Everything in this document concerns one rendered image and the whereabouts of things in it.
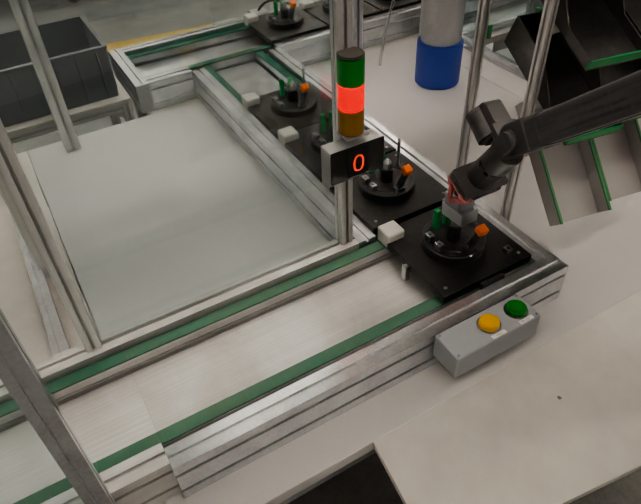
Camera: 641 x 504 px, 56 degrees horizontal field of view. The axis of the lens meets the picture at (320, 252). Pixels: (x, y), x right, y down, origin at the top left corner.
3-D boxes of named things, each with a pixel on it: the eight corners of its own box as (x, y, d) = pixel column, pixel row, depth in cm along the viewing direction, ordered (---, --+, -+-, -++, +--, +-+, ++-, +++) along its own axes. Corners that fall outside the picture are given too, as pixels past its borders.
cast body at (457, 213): (477, 220, 125) (480, 192, 121) (460, 227, 123) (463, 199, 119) (451, 202, 131) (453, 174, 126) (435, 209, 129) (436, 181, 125)
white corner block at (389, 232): (404, 243, 136) (405, 229, 133) (387, 250, 135) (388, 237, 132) (392, 232, 139) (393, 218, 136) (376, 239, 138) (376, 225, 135)
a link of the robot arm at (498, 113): (514, 146, 97) (554, 135, 100) (485, 86, 100) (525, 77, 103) (477, 178, 108) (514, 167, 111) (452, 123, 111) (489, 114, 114)
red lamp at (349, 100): (369, 108, 110) (370, 84, 107) (346, 116, 108) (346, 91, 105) (355, 97, 113) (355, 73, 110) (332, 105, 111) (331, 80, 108)
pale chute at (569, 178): (598, 212, 136) (612, 209, 131) (549, 226, 133) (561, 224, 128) (564, 94, 136) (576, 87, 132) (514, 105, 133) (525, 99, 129)
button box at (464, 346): (535, 334, 122) (542, 313, 117) (454, 379, 114) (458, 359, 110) (511, 312, 126) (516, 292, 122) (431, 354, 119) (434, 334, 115)
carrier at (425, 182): (454, 201, 147) (460, 158, 138) (373, 235, 138) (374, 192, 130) (396, 155, 163) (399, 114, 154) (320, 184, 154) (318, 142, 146)
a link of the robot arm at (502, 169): (505, 166, 103) (532, 158, 105) (489, 131, 104) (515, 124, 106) (486, 182, 109) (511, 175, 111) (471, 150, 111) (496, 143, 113)
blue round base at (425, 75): (468, 83, 211) (473, 41, 200) (432, 95, 205) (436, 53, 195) (440, 66, 221) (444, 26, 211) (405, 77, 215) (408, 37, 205)
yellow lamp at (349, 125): (369, 132, 113) (369, 109, 110) (346, 140, 111) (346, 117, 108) (355, 121, 116) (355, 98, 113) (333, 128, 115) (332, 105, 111)
